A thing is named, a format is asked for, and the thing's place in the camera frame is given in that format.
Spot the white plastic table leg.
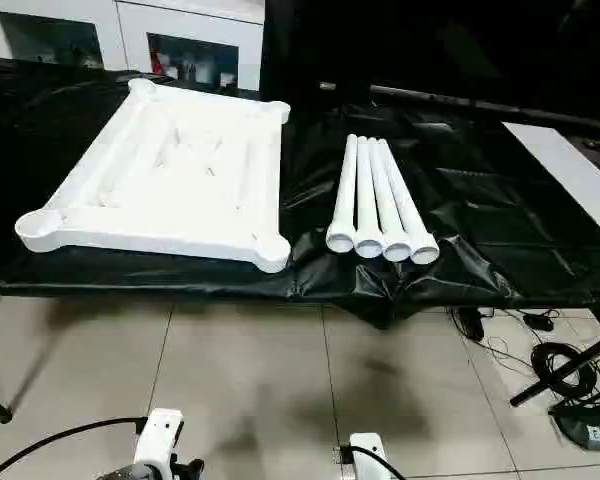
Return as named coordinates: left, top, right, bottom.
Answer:
left=325, top=133, right=357, bottom=254
left=354, top=135, right=385, bottom=260
left=377, top=139, right=440, bottom=266
left=367, top=138, right=412, bottom=263

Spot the white plastic table top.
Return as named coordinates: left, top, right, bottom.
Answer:
left=13, top=77, right=294, bottom=275

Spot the black caster wheel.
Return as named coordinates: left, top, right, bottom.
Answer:
left=457, top=307, right=485, bottom=341

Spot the small black power adapter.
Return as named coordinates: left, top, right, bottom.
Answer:
left=522, top=312, right=555, bottom=331

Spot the grey foot pedal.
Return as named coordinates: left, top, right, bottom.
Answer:
left=549, top=399, right=600, bottom=454

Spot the black table mat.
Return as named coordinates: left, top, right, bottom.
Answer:
left=0, top=55, right=600, bottom=331

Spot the white flat board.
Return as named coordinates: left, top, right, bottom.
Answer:
left=500, top=121, right=600, bottom=249

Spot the long dark metal rod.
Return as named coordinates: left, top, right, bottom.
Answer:
left=369, top=82, right=600, bottom=124

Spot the white cabinet with glass doors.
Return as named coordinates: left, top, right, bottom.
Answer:
left=0, top=0, right=266, bottom=92

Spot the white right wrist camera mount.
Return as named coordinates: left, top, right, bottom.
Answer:
left=348, top=432, right=389, bottom=480

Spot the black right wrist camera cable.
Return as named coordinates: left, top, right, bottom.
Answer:
left=352, top=444, right=406, bottom=480

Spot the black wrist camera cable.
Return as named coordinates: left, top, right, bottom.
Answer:
left=352, top=444, right=406, bottom=480
left=0, top=417, right=149, bottom=480

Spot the black left wrist camera cable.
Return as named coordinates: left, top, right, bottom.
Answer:
left=0, top=417, right=149, bottom=480

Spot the coiled black cable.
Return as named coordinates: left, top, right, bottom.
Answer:
left=529, top=342, right=599, bottom=401

